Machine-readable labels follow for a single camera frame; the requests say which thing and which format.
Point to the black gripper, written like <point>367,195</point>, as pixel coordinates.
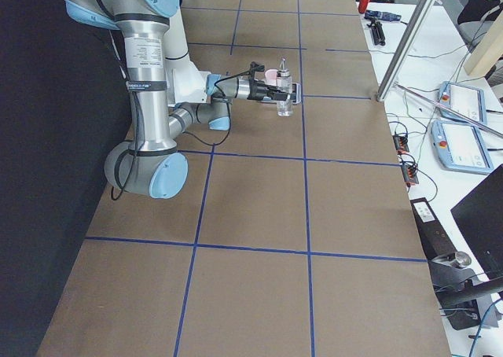
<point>258,90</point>

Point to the glass sauce bottle metal spout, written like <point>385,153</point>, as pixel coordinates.
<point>284,84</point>

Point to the pink plastic cup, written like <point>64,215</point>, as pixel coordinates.
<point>271,77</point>

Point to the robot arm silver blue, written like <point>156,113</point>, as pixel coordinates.
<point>150,164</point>

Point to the silver digital kitchen scale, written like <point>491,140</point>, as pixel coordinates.
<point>296,93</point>

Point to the black folded tripod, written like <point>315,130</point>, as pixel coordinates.
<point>377,32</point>

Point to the far orange black connector block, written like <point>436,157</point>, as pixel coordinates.
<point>401,143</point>

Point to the orange black connector block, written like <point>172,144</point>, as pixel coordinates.
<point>409,174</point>
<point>401,143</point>

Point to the near orange black connector block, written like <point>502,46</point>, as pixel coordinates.
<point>409,174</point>

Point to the near blue teach pendant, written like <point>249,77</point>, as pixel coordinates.
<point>460,147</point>

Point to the blue teach pendant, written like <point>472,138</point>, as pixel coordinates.
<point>466,100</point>
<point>460,147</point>

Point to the far blue teach pendant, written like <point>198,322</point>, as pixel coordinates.
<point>466,100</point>

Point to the black office chair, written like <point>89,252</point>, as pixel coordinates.
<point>475,20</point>

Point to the wooden beam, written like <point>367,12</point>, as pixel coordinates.
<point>487,52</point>

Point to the black flat box white label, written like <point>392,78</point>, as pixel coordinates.
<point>434,239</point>

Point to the black computer monitor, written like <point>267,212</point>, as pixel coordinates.
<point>479,219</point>

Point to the aluminium frame post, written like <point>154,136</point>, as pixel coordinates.
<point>413,27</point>

